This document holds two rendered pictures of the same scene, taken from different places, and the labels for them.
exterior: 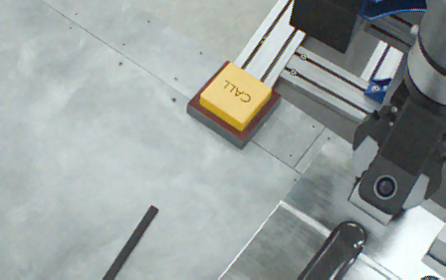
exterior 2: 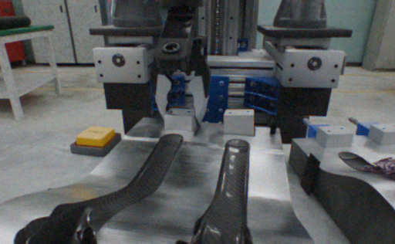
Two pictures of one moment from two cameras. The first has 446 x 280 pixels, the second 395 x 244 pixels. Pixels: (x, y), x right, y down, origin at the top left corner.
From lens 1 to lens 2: 65 cm
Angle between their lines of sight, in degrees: 38
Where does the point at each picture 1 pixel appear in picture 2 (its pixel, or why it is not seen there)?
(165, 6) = not seen: hidden behind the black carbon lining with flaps
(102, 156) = (15, 179)
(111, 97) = (25, 158)
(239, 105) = (97, 134)
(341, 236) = (167, 140)
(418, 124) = (177, 20)
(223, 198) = not seen: hidden behind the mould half
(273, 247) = (124, 153)
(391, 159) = (169, 37)
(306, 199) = (138, 133)
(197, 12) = not seen: hidden behind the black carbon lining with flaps
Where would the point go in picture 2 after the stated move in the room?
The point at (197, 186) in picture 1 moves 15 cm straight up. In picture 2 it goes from (80, 174) to (65, 98)
